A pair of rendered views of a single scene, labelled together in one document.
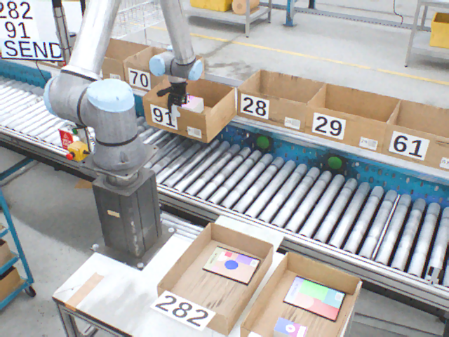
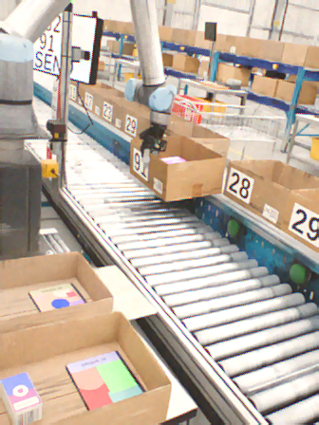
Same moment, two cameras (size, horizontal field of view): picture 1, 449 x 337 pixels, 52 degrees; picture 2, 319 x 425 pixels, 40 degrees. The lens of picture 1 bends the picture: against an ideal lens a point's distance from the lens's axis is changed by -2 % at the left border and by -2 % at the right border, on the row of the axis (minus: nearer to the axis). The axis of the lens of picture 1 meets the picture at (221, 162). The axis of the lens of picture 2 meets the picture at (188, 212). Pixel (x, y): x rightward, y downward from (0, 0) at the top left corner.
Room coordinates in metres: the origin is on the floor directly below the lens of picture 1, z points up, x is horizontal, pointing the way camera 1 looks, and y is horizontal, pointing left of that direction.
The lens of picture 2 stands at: (0.42, -0.76, 1.52)
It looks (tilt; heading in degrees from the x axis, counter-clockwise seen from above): 21 degrees down; 25
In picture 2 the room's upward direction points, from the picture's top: 9 degrees clockwise
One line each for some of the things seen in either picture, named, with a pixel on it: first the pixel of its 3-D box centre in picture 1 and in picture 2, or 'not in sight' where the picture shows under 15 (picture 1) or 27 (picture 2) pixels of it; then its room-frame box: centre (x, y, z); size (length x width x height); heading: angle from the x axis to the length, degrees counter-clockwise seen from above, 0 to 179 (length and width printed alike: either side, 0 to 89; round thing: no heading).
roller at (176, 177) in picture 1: (192, 163); (149, 224); (2.00, 0.15, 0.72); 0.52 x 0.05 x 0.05; 149
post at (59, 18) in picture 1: (75, 99); (62, 114); (2.01, 0.70, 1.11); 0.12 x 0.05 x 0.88; 59
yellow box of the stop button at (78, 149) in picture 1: (82, 153); (49, 171); (1.94, 0.70, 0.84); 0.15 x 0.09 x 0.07; 59
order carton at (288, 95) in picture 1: (280, 99); (277, 191); (2.25, -0.32, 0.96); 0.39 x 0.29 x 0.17; 60
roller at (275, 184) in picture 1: (271, 189); (203, 273); (1.77, -0.24, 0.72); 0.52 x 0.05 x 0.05; 149
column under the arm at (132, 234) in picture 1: (129, 209); (8, 202); (1.41, 0.37, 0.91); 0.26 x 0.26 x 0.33; 62
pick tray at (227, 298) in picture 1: (217, 274); (28, 299); (1.17, 0.02, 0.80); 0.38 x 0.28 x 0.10; 151
